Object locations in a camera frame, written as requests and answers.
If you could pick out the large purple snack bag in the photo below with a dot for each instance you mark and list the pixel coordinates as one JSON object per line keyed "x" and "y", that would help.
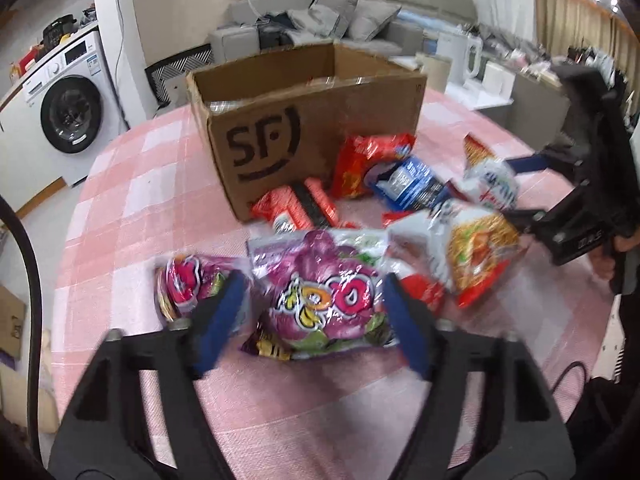
{"x": 325, "y": 300}

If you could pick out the small purple snack bag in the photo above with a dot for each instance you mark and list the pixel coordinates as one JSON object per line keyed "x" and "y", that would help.
{"x": 182, "y": 280}

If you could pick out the person's right hand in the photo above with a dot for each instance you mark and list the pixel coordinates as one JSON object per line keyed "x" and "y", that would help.
{"x": 604, "y": 264}

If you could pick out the white electric kettle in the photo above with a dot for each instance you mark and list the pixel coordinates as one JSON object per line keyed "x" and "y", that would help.
{"x": 460, "y": 60}

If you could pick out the pile of grey clothes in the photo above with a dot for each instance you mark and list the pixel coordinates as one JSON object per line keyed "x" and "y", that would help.
{"x": 282, "y": 22}

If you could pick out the white and blue snack packet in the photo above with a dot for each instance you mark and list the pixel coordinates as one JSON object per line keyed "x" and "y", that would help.
{"x": 495, "y": 182}

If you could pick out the beige curtain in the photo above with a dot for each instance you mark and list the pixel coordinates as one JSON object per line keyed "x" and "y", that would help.
{"x": 565, "y": 20}

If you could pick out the black patterned basket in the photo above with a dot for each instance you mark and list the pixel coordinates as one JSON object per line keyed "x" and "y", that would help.
{"x": 180, "y": 75}

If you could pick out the grey pillow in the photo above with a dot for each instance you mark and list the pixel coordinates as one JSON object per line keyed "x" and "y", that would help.
{"x": 372, "y": 20}
{"x": 332, "y": 10}

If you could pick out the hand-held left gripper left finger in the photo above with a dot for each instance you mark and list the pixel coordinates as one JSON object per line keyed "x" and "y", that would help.
{"x": 220, "y": 320}

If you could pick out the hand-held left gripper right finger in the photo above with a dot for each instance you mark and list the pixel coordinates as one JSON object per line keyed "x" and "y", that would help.
{"x": 406, "y": 330}

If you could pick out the large cardboard box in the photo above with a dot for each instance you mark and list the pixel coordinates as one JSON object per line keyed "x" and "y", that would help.
{"x": 280, "y": 125}

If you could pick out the blue cookie packet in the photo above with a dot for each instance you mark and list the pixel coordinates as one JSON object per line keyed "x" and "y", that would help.
{"x": 415, "y": 185}

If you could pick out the pink checked tablecloth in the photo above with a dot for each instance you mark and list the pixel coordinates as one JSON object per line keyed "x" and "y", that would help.
{"x": 150, "y": 185}

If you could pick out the red snack bag blue logo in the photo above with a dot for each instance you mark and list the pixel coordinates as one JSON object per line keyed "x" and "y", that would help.
{"x": 355, "y": 160}

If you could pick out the white washing machine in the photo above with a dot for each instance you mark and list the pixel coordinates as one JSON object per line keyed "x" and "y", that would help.
{"x": 75, "y": 115}

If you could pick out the beige tumbler cup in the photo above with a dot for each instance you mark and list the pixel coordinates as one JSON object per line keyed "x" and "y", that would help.
{"x": 435, "y": 72}

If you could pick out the red packet with black band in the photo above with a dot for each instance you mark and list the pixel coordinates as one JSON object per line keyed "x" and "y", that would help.
{"x": 285, "y": 200}

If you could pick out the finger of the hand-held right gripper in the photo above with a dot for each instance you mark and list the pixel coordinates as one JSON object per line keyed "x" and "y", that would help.
{"x": 525, "y": 219}
{"x": 530, "y": 163}

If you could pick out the yellow noodle snack bag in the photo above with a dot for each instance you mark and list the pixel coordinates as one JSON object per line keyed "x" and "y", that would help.
{"x": 480, "y": 245}

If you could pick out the small brown cardboard box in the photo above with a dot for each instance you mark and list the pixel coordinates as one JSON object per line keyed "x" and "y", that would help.
{"x": 11, "y": 320}

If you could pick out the small red snack packet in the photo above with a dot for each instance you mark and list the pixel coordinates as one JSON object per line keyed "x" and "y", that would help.
{"x": 426, "y": 292}

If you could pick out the person's dark clothing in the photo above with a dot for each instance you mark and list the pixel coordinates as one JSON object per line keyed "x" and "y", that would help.
{"x": 610, "y": 430}

